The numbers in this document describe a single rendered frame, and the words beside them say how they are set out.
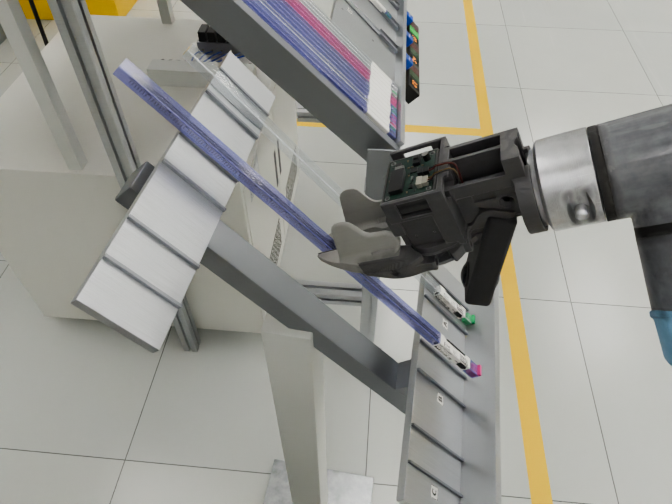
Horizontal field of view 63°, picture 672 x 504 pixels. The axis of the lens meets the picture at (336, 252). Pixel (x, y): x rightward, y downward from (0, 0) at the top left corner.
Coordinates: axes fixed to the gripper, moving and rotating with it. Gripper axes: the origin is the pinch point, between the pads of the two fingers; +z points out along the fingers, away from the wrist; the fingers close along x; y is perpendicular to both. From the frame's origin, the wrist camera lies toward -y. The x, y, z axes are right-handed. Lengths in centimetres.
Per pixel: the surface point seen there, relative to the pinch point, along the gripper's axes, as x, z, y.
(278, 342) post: 3.1, 12.0, -9.3
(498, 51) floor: -228, 11, -103
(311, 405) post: 3.0, 16.0, -24.0
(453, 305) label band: -10.3, -3.5, -23.9
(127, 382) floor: -26, 101, -55
